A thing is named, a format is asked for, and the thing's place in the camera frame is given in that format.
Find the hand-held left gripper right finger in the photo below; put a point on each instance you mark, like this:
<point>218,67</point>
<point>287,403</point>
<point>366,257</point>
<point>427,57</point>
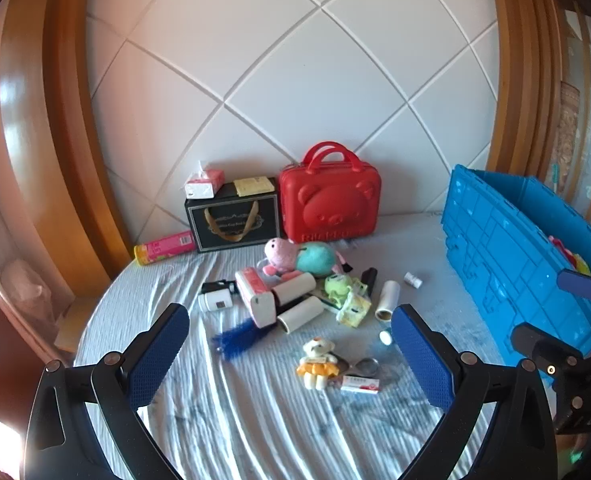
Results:
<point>420,355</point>

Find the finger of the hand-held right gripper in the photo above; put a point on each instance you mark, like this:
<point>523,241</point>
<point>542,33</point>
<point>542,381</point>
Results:
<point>535,341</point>
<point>583,284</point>

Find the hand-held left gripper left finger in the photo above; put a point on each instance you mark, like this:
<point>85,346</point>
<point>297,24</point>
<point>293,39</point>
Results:
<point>158,355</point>

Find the yellow plastic snack bag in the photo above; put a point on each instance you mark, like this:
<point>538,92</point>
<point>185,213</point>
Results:
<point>354,310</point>

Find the blue plastic crate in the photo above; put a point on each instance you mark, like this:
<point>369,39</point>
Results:
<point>505,260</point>

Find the large pink tissue pack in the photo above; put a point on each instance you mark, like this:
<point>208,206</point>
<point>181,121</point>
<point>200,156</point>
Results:
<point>255,295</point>

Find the yellow green plush toy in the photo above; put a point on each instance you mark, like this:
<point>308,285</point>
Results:
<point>580,263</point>

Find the pink plush with red dress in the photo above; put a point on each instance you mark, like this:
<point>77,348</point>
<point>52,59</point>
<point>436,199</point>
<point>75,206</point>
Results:
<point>559,246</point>

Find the white paper roll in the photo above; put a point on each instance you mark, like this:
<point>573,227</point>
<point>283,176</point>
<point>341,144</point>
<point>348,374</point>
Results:
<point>388,300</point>

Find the red and white medicine box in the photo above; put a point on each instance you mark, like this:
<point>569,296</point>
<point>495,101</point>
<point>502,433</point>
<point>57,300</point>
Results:
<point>359,385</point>

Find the small white bottle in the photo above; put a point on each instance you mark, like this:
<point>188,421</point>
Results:
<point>413,280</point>

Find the white jar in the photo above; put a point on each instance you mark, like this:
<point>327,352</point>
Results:
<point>216,301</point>

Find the blue feather brush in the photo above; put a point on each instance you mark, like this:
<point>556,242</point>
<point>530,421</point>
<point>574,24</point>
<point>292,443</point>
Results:
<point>240,340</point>

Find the bear plush with yellow skirt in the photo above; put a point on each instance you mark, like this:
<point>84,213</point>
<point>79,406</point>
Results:
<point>318,360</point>

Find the green frog plush toy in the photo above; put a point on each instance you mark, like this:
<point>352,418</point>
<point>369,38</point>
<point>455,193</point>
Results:
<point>338,286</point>

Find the pink cylindrical can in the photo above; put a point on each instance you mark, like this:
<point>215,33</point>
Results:
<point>165,247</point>

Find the striped light blue bedsheet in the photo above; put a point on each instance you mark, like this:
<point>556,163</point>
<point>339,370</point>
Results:
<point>255,420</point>

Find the white lint roller refill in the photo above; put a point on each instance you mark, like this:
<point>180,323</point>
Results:
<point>300,314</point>
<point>295,289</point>

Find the pink pig plush toy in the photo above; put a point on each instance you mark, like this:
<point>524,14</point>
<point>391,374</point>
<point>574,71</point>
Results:
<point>280,255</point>
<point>318,258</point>

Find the black gift box gold ribbon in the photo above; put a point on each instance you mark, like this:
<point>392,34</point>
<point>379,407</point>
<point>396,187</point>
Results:
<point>233,222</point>

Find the small pink tissue pack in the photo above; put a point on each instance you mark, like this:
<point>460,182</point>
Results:
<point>203,182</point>

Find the red bear suitcase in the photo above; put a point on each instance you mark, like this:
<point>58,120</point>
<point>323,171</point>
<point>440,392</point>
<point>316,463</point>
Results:
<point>330,200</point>

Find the yellow flat card box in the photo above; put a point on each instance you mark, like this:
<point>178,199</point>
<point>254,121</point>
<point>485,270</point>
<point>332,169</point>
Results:
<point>254,186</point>

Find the padded headboard with wooden frame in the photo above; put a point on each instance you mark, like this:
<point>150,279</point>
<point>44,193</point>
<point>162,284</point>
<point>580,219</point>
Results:
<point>275,60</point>

